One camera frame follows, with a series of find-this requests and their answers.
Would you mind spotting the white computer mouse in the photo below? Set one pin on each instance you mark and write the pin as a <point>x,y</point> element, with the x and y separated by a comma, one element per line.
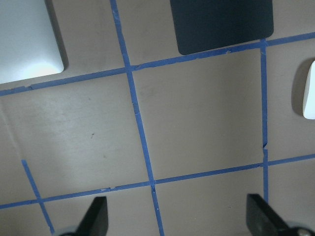
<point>309,94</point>

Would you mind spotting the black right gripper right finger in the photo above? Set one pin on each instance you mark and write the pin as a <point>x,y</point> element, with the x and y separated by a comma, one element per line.
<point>262,220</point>

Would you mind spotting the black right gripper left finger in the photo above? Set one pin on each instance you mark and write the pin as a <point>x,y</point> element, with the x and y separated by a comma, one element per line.
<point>95,221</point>

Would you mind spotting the black mousepad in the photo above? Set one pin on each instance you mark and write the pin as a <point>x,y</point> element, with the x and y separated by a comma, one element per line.
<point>202,25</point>

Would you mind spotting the silver laptop notebook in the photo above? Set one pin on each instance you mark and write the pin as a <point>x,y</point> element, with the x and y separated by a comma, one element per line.
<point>28,44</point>

